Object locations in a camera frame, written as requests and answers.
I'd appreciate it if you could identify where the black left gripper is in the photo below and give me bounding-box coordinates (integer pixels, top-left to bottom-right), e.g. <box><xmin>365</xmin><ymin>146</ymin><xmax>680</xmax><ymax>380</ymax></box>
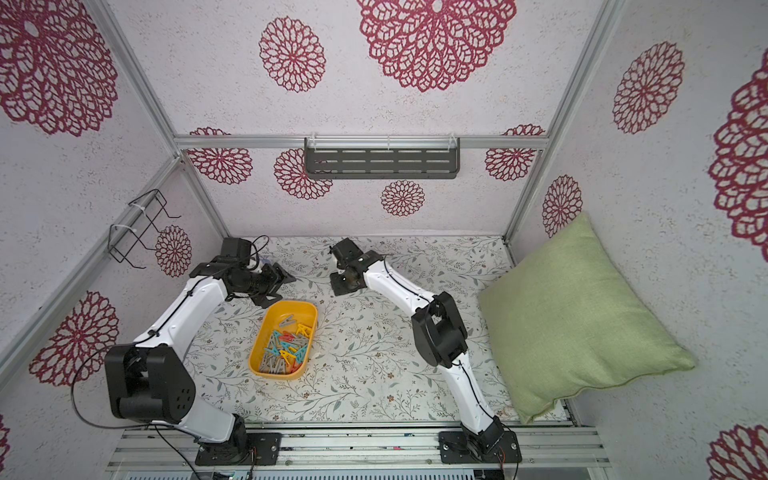
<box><xmin>235</xmin><ymin>262</ymin><xmax>296</xmax><ymax>309</ymax></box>

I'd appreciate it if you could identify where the yellow storage box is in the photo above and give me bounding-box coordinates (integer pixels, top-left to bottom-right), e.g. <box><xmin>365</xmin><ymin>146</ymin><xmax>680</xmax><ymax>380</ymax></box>
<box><xmin>248</xmin><ymin>300</ymin><xmax>318</xmax><ymax>380</ymax></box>

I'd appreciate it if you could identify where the yellow clothespin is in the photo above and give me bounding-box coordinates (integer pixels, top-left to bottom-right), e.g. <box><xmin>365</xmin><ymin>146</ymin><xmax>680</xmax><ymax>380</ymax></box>
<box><xmin>297</xmin><ymin>324</ymin><xmax>313</xmax><ymax>338</ymax></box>
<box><xmin>279</xmin><ymin>350</ymin><xmax>296</xmax><ymax>367</ymax></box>

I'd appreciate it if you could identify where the grey clothespin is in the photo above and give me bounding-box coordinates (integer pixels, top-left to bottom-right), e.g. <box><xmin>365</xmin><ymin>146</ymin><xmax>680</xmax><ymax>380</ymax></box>
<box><xmin>279</xmin><ymin>316</ymin><xmax>296</xmax><ymax>328</ymax></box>
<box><xmin>259</xmin><ymin>351</ymin><xmax>287</xmax><ymax>375</ymax></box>

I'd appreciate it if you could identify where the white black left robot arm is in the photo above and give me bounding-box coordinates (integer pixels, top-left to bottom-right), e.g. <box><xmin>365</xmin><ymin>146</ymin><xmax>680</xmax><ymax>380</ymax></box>
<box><xmin>104</xmin><ymin>256</ymin><xmax>296</xmax><ymax>448</ymax></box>

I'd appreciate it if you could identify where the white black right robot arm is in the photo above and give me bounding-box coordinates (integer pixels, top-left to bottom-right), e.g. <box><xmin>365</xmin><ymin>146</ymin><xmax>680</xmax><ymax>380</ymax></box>
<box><xmin>329</xmin><ymin>238</ymin><xmax>506</xmax><ymax>460</ymax></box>

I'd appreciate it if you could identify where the grey clothespin in pile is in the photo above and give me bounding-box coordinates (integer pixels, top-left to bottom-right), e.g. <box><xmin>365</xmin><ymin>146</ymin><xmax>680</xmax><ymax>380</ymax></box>
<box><xmin>279</xmin><ymin>316</ymin><xmax>296</xmax><ymax>328</ymax></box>

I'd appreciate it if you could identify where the green pillow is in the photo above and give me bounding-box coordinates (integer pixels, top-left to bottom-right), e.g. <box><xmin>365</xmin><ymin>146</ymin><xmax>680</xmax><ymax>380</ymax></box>
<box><xmin>478</xmin><ymin>214</ymin><xmax>696</xmax><ymax>423</ymax></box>

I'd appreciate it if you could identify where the grey wall shelf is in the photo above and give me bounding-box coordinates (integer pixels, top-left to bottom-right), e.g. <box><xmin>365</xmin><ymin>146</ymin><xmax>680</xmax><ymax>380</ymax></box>
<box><xmin>303</xmin><ymin>136</ymin><xmax>460</xmax><ymax>180</ymax></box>

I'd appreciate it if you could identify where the black wire wall rack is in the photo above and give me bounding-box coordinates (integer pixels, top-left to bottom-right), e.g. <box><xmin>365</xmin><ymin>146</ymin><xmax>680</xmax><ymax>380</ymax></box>
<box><xmin>106</xmin><ymin>188</ymin><xmax>180</xmax><ymax>270</ymax></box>

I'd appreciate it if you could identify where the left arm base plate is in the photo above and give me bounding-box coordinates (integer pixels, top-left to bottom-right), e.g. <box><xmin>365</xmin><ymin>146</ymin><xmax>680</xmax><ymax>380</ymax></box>
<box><xmin>194</xmin><ymin>432</ymin><xmax>282</xmax><ymax>467</ymax></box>

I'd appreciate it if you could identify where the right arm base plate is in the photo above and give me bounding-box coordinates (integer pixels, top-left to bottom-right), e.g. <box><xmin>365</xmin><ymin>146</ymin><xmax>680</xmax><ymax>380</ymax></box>
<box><xmin>438</xmin><ymin>431</ymin><xmax>522</xmax><ymax>464</ymax></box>

